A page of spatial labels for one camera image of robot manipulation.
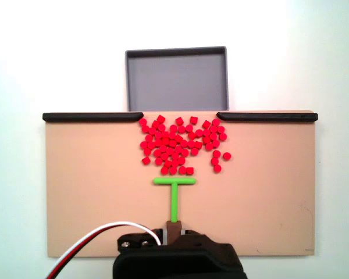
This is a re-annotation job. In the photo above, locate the green T-tool with brown handle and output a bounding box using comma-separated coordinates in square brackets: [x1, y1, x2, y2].
[152, 177, 198, 245]

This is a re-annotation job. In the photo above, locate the beige rectangular board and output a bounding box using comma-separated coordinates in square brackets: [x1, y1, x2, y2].
[42, 109, 319, 259]

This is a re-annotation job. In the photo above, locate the grey rectangular plastic tray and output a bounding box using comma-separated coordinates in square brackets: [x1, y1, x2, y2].
[124, 45, 230, 112]

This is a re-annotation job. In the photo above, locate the white red black servo cable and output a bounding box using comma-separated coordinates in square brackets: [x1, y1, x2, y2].
[45, 221, 162, 279]

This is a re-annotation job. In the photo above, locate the black rail bar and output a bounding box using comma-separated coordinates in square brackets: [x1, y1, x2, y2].
[42, 112, 144, 123]
[216, 112, 319, 123]

